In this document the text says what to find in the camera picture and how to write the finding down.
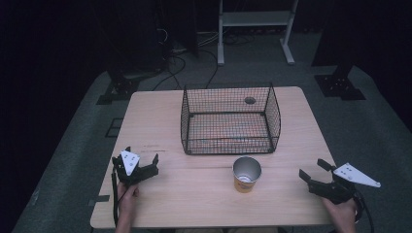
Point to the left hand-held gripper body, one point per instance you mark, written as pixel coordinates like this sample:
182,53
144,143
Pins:
142,173

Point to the black stand with base plate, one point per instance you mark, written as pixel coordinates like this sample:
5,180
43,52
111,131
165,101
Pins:
340,84
121,87

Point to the white metal desk frame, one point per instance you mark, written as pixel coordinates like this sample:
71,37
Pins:
256,18

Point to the person's right hand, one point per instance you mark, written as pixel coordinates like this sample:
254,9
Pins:
341,212

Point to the person's left hand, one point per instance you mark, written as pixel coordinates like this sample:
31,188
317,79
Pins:
128,195

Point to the grey table grommet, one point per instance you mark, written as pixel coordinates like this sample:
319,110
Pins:
250,100

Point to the black tape strip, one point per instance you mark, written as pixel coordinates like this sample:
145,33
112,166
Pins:
98,200

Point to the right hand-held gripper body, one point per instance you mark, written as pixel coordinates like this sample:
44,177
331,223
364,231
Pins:
336,187

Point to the black tape floor square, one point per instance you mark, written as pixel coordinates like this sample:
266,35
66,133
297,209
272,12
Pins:
114,127

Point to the metal cup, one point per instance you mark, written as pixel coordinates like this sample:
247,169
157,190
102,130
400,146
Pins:
246,181

